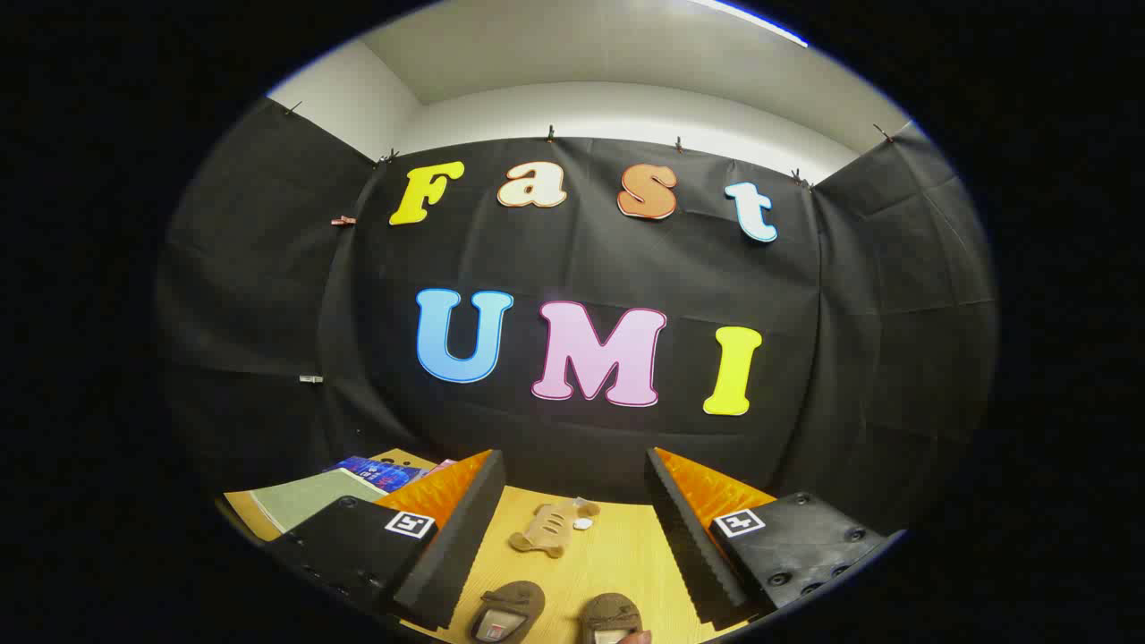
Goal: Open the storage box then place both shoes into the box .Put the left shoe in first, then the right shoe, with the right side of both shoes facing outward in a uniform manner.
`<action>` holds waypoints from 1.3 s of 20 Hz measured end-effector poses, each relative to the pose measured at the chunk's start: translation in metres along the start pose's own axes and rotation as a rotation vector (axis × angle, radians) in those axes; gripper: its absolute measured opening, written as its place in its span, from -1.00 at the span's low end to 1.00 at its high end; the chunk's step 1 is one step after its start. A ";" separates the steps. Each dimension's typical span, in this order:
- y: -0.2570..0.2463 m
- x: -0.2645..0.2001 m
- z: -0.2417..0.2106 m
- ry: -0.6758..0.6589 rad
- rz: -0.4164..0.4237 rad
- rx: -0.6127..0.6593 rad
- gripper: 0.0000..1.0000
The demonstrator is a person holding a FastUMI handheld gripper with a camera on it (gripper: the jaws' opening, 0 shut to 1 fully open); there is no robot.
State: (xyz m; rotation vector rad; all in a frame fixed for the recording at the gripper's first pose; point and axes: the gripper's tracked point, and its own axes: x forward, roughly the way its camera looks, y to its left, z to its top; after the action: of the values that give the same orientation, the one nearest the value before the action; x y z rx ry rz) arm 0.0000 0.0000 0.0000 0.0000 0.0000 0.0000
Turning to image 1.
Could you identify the cream fabric storage box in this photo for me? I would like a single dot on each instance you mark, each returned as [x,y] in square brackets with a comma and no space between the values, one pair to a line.
[309,501]

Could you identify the blue book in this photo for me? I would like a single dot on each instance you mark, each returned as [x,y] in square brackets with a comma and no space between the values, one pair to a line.
[380,472]

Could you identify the tan bread plush toy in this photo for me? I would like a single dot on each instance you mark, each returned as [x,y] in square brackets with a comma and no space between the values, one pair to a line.
[544,529]

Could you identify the brown fuzzy shoe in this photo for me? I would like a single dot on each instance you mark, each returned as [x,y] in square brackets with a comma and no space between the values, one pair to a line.
[610,613]
[512,601]

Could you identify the black backdrop cloth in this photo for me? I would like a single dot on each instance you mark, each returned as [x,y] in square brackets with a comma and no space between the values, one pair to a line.
[581,268]

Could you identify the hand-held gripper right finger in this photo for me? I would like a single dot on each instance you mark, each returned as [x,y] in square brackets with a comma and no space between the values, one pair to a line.
[693,546]

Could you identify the pink book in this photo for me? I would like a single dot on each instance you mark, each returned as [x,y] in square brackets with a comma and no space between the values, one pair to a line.
[443,466]

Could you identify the row of dark cloth clips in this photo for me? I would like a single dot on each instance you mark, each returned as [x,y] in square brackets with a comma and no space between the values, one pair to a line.
[551,134]

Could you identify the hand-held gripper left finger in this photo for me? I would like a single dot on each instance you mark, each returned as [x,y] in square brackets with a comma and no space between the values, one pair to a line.
[456,546]

